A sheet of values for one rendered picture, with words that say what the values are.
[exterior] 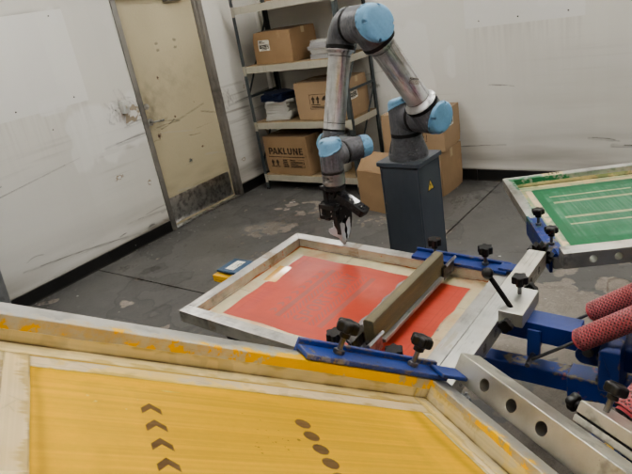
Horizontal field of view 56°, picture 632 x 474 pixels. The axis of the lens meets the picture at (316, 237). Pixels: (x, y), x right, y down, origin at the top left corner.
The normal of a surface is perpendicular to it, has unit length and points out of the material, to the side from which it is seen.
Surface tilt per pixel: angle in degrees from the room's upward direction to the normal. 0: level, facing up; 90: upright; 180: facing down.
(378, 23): 84
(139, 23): 90
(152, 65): 90
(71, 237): 90
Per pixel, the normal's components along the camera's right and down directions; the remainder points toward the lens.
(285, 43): -0.62, 0.38
